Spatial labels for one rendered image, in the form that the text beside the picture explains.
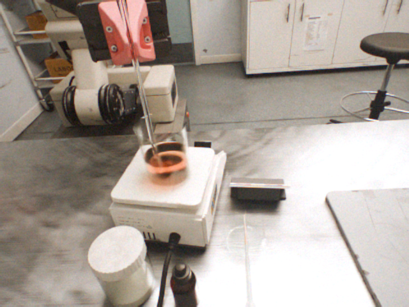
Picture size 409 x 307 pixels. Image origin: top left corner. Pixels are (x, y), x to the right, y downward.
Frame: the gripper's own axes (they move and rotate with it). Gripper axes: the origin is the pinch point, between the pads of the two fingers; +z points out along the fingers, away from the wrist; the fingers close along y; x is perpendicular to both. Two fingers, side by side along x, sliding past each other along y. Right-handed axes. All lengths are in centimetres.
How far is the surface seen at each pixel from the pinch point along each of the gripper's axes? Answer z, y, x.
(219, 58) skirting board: -281, 96, 97
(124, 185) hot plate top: 0.5, -4.9, 16.8
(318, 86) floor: -176, 158, 102
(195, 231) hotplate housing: 7.2, 2.7, 21.2
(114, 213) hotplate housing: 2.5, -6.7, 19.3
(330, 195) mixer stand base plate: 4.8, 24.9, 24.7
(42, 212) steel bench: -8.1, -19.8, 25.7
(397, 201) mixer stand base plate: 9.0, 33.0, 24.7
